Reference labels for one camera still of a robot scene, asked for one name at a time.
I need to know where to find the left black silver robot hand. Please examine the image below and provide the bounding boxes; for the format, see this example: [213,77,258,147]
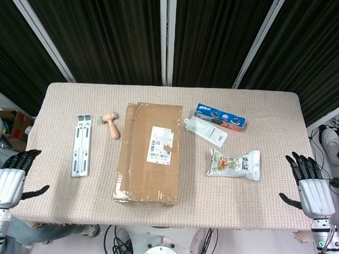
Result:
[0,148,52,210]

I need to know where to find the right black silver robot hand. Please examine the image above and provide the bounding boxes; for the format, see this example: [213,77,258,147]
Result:
[278,152,338,221]

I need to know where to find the brown cardboard box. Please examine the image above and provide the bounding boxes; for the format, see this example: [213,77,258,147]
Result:
[112,101,185,208]
[0,109,36,152]

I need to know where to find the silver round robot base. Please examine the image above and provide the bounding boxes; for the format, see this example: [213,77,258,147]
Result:
[140,234,183,254]

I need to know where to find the white shoe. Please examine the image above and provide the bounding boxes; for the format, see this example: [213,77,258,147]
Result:
[320,128,339,167]

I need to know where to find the brown cardboard box on floor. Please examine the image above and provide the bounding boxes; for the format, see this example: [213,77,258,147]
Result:
[0,109,36,152]

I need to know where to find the person leg in jeans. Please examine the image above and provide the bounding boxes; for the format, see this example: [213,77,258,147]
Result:
[3,216,86,249]

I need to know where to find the beige waffle tablecloth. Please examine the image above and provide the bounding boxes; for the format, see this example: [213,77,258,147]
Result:
[8,80,327,238]

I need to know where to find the white folding laptop stand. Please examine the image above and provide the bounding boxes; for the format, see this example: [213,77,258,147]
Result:
[70,114,92,178]

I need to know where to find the white peanut snack bag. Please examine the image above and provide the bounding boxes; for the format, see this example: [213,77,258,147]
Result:
[206,147,262,182]

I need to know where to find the grey sneaker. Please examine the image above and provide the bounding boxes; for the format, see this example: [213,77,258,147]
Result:
[79,223,101,239]

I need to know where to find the blue pink cookie box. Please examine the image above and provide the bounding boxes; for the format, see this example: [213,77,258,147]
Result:
[193,102,248,133]

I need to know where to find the wooden massage roller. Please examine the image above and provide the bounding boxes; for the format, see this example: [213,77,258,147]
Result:
[99,111,122,140]

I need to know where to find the black curtain panel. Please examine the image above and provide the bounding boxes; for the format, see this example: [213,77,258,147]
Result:
[238,0,339,128]
[0,0,73,118]
[172,0,275,90]
[17,0,166,87]

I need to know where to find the white flat retail package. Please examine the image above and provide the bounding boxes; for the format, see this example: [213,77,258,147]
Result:
[183,115,229,149]

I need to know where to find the black floor cables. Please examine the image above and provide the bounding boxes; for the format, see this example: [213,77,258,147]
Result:
[306,114,339,195]

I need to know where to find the white partition frame rail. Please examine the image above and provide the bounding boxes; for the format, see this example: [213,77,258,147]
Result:
[306,99,339,131]
[0,86,38,120]

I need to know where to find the black cable bundle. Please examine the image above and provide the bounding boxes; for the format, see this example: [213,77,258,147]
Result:
[198,227,221,254]
[103,224,136,254]

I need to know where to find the white partition frame post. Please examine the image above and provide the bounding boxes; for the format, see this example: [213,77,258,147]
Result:
[1,0,79,83]
[231,0,288,91]
[156,0,177,86]

